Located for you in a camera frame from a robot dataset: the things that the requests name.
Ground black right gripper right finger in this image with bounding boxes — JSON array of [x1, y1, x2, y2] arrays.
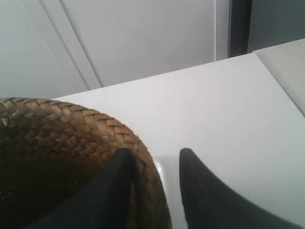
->
[[179, 148, 300, 229]]

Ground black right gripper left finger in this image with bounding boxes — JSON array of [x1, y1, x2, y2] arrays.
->
[[27, 148, 135, 229]]

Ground white cabinet doors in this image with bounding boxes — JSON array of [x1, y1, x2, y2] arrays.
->
[[0, 0, 230, 98]]

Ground brown woven wicker basket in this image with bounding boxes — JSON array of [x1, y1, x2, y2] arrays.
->
[[0, 98, 172, 229]]

